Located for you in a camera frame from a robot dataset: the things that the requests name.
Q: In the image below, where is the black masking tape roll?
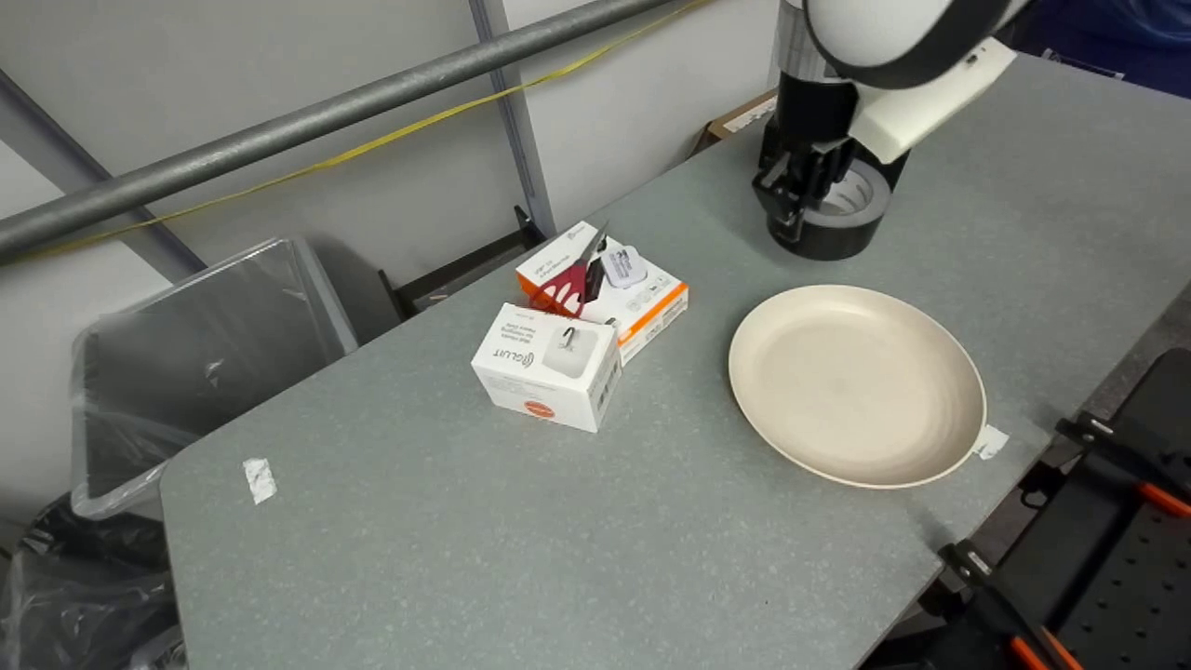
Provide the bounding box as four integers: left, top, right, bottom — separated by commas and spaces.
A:
776, 160, 894, 261

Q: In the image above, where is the white tape label on table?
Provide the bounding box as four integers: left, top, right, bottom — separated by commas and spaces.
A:
241, 458, 275, 503

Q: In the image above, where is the lower black orange clamp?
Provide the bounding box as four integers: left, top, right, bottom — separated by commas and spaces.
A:
939, 540, 1087, 670

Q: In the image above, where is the white tag near plate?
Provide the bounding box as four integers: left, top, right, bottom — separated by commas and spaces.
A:
974, 423, 1007, 462

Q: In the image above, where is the blue object top right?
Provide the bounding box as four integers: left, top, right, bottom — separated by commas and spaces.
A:
1005, 0, 1191, 97

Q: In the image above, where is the white and orange box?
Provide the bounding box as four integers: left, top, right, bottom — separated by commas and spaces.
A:
513, 218, 693, 362

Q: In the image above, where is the small white product box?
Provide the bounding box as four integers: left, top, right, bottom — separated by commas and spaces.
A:
473, 302, 621, 433

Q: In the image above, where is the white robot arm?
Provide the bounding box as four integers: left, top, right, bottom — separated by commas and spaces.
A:
752, 0, 1011, 261

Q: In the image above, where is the cream round plate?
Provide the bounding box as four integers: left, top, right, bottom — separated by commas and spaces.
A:
727, 284, 990, 493

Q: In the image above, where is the grey metal diagonal pole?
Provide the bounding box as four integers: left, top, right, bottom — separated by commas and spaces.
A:
0, 0, 675, 261

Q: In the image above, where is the grey trash bin with liner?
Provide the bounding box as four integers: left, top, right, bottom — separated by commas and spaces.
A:
69, 238, 357, 520

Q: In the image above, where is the black perforated bench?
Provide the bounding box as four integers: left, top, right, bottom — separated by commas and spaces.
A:
867, 346, 1191, 670

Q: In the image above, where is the upper black orange clamp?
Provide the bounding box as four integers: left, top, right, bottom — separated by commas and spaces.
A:
1058, 412, 1191, 517

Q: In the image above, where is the black orange clamp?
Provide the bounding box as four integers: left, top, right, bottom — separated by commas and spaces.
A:
1058, 412, 1191, 517
939, 540, 1087, 670

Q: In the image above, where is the black plastic bag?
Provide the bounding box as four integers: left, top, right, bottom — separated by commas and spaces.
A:
0, 500, 190, 670

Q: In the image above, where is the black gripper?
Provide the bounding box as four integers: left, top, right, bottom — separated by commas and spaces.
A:
752, 74, 903, 247

